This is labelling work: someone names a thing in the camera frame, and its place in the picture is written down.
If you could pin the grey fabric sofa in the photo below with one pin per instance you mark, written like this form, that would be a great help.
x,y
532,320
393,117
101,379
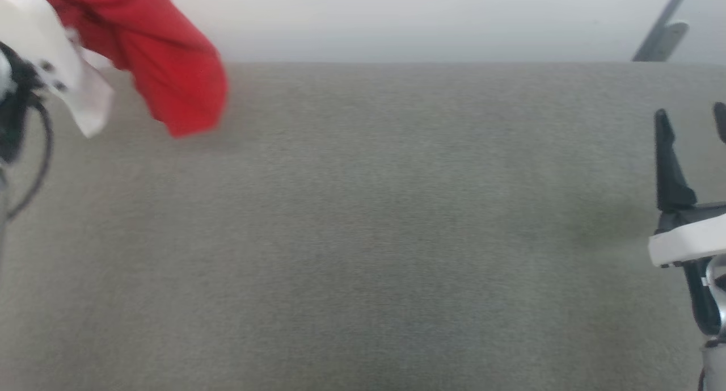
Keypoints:
x,y
363,226

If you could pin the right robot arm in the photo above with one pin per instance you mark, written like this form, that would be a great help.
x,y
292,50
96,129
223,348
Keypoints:
x,y
706,306

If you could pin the grey slanted metal bar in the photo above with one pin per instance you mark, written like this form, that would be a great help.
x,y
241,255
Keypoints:
x,y
666,11

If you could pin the grey rounded bracket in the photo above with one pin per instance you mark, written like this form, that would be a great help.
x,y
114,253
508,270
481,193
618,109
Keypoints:
x,y
672,39

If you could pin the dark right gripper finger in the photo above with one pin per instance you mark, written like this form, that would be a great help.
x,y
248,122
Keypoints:
x,y
721,121
669,169

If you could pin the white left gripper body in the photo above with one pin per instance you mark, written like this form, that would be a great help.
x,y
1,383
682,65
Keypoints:
x,y
34,22

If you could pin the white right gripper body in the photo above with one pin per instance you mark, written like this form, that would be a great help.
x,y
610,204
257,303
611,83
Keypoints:
x,y
689,240

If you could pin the red garment with white trim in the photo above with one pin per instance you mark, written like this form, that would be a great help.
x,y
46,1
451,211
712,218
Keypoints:
x,y
159,50

